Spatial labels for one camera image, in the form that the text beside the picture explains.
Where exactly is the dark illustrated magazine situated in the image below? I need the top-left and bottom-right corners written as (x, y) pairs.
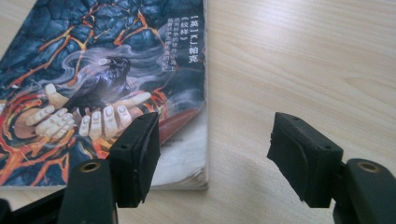
top-left (0, 0), bottom-right (209, 190)

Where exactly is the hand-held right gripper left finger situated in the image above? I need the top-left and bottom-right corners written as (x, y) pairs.
top-left (106, 111), bottom-right (162, 209)

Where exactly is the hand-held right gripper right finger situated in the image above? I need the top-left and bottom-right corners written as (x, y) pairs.
top-left (266, 112), bottom-right (344, 209)

